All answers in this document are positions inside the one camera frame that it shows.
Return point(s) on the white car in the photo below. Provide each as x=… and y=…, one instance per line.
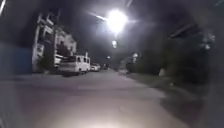
x=94, y=67

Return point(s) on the grey asphalt road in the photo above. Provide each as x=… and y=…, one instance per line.
x=100, y=96

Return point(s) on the white van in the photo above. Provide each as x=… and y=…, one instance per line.
x=73, y=64

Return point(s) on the street lamp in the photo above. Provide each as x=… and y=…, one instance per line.
x=116, y=20

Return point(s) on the dark row of trees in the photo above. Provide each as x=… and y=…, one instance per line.
x=173, y=56

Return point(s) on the pale multi-storey building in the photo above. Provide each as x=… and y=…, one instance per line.
x=48, y=43

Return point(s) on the blue wall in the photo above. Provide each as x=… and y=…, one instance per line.
x=15, y=60

